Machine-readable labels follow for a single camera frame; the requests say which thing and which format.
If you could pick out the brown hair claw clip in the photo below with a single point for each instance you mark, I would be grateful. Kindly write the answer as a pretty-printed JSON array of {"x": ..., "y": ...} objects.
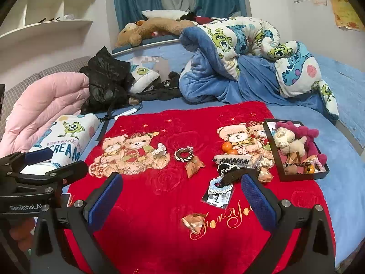
[{"x": 232, "y": 159}]

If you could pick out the dark brown fuzzy scrunchie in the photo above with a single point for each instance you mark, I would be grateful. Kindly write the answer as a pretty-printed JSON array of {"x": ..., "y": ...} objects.
[{"x": 235, "y": 174}]

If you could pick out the black puffy jacket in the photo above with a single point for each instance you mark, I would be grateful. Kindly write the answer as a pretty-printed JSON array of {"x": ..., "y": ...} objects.
[{"x": 105, "y": 77}]

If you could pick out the blue lace scrunchie on card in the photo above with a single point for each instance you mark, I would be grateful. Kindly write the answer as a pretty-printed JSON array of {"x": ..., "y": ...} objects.
[{"x": 219, "y": 197}]

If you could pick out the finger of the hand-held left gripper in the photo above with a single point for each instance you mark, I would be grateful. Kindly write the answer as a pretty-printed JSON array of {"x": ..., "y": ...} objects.
[
  {"x": 62, "y": 172},
  {"x": 38, "y": 155}
]

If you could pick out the black shallow box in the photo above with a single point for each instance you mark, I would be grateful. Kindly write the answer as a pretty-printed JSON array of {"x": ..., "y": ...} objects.
[{"x": 302, "y": 177}]

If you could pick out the white plush toy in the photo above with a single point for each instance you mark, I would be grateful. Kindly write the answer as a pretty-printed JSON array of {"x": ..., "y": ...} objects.
[{"x": 162, "y": 13}]

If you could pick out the orange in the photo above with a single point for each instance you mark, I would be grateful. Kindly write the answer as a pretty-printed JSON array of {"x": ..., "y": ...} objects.
[
  {"x": 234, "y": 152},
  {"x": 226, "y": 147},
  {"x": 309, "y": 169}
]

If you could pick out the dark fuzzy garment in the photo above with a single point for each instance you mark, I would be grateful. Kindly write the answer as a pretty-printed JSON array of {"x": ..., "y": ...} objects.
[{"x": 159, "y": 92}]

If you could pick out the brown teddy bear plush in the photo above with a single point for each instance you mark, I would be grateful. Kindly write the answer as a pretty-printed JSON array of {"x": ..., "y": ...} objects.
[{"x": 154, "y": 27}]

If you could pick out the blue bed sheet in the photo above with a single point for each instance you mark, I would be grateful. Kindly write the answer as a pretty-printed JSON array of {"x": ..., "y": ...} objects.
[{"x": 339, "y": 182}]

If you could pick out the blue foam wall panel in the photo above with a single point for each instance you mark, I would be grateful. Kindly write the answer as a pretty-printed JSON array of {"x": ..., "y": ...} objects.
[
  {"x": 148, "y": 53},
  {"x": 348, "y": 74}
]

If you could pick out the beige plush rabbit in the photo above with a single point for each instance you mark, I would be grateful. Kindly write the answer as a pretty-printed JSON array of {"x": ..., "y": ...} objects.
[{"x": 296, "y": 145}]

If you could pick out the dark red cloth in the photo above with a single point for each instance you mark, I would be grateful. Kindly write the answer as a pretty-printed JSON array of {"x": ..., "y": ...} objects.
[{"x": 204, "y": 20}]

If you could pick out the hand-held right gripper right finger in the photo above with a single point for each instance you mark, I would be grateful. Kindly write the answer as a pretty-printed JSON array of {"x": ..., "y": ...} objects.
[{"x": 258, "y": 201}]

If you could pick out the yellow wall poster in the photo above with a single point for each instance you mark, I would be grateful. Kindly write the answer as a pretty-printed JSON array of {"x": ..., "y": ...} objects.
[{"x": 346, "y": 11}]

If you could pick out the blue monster-print quilt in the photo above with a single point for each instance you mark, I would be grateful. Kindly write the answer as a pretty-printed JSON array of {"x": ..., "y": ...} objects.
[{"x": 205, "y": 77}]

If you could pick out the small brown plush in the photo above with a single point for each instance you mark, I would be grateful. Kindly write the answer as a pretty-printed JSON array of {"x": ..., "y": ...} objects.
[{"x": 290, "y": 170}]

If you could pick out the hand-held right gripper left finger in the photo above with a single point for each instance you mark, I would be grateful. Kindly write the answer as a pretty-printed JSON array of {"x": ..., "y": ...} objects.
[{"x": 107, "y": 199}]

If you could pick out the pink quilt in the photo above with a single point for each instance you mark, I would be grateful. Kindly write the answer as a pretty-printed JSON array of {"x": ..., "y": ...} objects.
[{"x": 42, "y": 105}]

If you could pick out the red bear-print blanket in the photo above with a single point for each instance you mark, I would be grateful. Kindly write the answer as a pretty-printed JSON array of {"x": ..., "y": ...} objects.
[{"x": 159, "y": 199}]

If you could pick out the black and white lace scrunchie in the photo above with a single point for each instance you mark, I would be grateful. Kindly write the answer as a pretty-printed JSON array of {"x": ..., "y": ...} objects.
[{"x": 178, "y": 154}]

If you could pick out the magenta plush bear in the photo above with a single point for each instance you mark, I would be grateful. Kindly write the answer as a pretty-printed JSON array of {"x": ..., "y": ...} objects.
[{"x": 306, "y": 132}]

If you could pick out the white lettered monster pillow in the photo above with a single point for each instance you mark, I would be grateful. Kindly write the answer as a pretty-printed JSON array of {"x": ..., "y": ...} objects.
[{"x": 71, "y": 137}]

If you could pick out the white stick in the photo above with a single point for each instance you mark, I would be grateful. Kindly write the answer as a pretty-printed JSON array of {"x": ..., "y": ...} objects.
[{"x": 125, "y": 114}]

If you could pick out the silver bed rail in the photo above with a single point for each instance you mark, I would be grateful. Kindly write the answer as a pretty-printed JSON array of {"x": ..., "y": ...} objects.
[{"x": 148, "y": 44}]

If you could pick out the white wall shelf unit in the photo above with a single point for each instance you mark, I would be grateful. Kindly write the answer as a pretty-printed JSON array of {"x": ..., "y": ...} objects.
[{"x": 57, "y": 8}]

